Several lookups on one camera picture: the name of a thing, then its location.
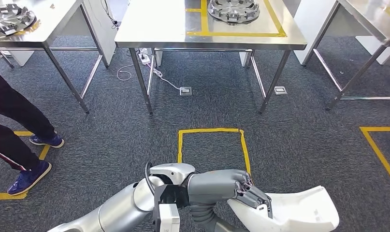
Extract silver wheel hubcap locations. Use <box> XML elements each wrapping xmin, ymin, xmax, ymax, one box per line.
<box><xmin>207</xmin><ymin>0</ymin><xmax>260</xmax><ymax>26</ymax></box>
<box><xmin>0</xmin><ymin>3</ymin><xmax>37</xmax><ymax>40</ymax></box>

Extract yellow tape double frame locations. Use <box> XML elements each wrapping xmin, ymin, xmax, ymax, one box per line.
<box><xmin>186</xmin><ymin>0</ymin><xmax>288</xmax><ymax>37</ymax></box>

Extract white curved plastic part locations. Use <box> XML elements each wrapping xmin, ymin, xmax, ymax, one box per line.
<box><xmin>227</xmin><ymin>186</ymin><xmax>340</xmax><ymax>232</ymax></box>

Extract white floor cable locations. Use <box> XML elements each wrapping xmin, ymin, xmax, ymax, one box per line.
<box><xmin>116</xmin><ymin>48</ymin><xmax>183</xmax><ymax>92</ymax></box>

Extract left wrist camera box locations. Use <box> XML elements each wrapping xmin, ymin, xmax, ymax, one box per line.
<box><xmin>152</xmin><ymin>184</ymin><xmax>191</xmax><ymax>232</ymax></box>

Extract person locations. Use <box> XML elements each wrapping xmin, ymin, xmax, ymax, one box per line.
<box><xmin>0</xmin><ymin>62</ymin><xmax>65</xmax><ymax>197</ymax></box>

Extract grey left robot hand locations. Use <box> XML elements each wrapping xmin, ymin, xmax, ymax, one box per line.
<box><xmin>188</xmin><ymin>170</ymin><xmax>273</xmax><ymax>232</ymax></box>

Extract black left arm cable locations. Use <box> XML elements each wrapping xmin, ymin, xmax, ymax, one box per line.
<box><xmin>144</xmin><ymin>162</ymin><xmax>155</xmax><ymax>196</ymax></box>

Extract black hanging cable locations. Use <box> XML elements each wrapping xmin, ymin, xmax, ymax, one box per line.
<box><xmin>101</xmin><ymin>0</ymin><xmax>119</xmax><ymax>30</ymax></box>

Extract stainless steel workbench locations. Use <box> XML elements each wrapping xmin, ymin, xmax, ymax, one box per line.
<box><xmin>0</xmin><ymin>0</ymin><xmax>110</xmax><ymax>115</ymax></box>
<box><xmin>114</xmin><ymin>0</ymin><xmax>308</xmax><ymax>116</ymax></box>
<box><xmin>302</xmin><ymin>0</ymin><xmax>390</xmax><ymax>112</ymax></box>

